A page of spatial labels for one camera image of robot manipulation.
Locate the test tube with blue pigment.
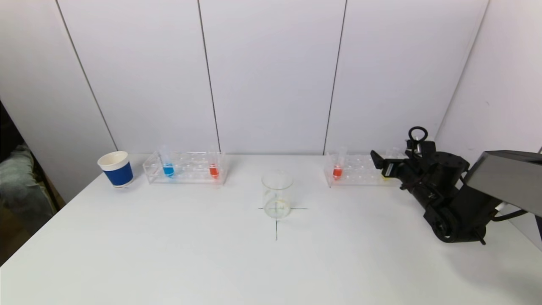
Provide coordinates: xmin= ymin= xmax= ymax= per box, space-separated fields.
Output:
xmin=159 ymin=146 xmax=176 ymax=178

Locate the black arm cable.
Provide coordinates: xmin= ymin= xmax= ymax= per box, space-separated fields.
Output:
xmin=491 ymin=208 xmax=529 ymax=223

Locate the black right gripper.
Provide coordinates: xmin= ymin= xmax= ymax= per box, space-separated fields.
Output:
xmin=370 ymin=150 xmax=420 ymax=188

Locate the person in grey clothes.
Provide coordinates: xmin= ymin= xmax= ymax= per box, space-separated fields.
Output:
xmin=0 ymin=144 xmax=55 ymax=225

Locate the blue white paper cup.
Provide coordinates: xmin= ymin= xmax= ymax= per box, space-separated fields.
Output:
xmin=97 ymin=151 xmax=134 ymax=188

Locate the black camera cable loop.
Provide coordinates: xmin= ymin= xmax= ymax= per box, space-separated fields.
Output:
xmin=408 ymin=126 xmax=428 ymax=147

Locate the clear acrylic test tube rack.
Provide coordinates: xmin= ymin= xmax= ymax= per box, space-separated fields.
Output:
xmin=143 ymin=152 xmax=229 ymax=185
xmin=324 ymin=152 xmax=403 ymax=188

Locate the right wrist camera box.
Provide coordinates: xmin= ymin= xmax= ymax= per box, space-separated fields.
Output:
xmin=406 ymin=140 xmax=437 ymax=161

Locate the test tube with red pigment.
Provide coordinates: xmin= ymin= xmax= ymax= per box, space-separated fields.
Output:
xmin=207 ymin=146 xmax=221 ymax=179
xmin=332 ymin=147 xmax=348 ymax=180

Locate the clear glass beaker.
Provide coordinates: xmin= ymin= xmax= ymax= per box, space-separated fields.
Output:
xmin=261 ymin=170 xmax=293 ymax=219

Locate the test tube with yellow pigment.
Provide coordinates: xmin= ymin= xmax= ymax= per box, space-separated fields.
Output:
xmin=381 ymin=147 xmax=403 ymax=182

